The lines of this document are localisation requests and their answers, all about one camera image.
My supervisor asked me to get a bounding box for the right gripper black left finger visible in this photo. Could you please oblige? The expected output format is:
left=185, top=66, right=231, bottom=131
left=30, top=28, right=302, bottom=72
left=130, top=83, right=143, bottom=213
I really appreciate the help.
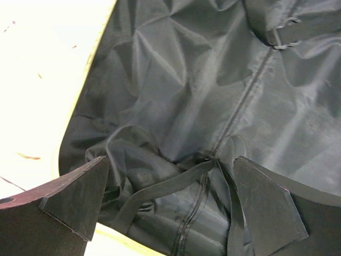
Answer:
left=1, top=156, right=109, bottom=255

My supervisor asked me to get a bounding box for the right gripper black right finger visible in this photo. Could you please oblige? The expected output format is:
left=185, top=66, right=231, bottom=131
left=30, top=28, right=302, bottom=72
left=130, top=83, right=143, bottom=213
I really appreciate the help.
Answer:
left=233, top=157, right=340, bottom=255

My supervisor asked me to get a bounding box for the pale yellow suitcase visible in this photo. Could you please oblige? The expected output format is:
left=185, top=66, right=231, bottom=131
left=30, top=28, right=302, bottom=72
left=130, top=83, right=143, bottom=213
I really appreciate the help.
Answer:
left=59, top=1, right=340, bottom=255

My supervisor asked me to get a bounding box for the black elastic luggage strap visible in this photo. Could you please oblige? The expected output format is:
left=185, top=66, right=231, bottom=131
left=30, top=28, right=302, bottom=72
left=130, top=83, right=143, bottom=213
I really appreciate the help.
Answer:
left=116, top=157, right=246, bottom=256

